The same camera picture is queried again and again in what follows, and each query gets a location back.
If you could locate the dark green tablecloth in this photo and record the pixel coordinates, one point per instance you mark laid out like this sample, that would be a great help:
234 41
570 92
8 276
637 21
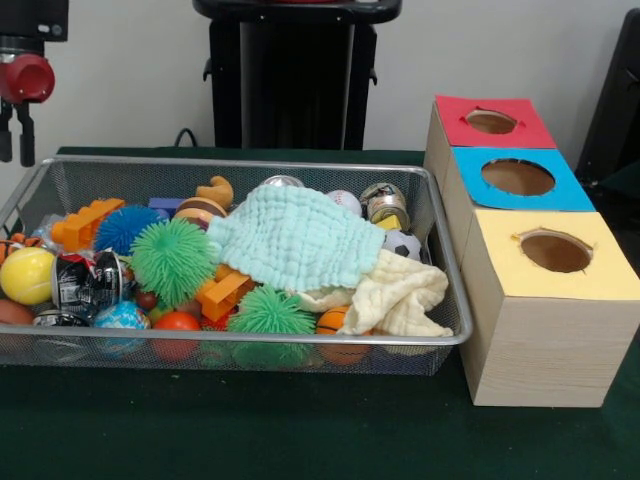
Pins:
300 430
627 182

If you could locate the white toy baseball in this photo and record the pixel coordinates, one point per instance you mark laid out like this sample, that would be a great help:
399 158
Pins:
346 201

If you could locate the yellow ball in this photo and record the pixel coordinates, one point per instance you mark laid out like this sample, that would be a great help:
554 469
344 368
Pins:
27 275

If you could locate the silver mesh bin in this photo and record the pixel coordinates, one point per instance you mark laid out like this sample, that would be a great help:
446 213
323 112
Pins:
390 362

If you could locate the mint green cloth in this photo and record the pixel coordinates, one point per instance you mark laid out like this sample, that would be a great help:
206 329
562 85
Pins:
295 240

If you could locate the blue spiky rubber ball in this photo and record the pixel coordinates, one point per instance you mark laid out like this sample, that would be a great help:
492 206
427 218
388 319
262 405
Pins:
125 227

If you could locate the orange toy building block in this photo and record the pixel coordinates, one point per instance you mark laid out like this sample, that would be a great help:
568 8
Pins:
225 295
82 222

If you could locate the black and white soccer ball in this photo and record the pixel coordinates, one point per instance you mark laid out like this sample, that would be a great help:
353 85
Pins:
404 246

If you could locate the wooden box with three holes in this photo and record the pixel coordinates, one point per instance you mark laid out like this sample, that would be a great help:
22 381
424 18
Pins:
550 350

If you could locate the green spiky rubber ball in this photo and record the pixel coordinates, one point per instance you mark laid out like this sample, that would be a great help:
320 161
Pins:
172 260
270 312

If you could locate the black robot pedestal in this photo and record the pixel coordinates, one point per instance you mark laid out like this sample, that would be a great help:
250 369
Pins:
300 75

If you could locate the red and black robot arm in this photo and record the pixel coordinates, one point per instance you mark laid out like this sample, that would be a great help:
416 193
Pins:
30 20

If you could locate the cream cloth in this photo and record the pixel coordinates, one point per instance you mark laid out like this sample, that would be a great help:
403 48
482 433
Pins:
400 300

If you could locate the crushed black can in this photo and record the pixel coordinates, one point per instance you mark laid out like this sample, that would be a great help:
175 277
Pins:
85 285

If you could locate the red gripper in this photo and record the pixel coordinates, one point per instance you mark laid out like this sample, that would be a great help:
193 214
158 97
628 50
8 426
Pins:
27 80

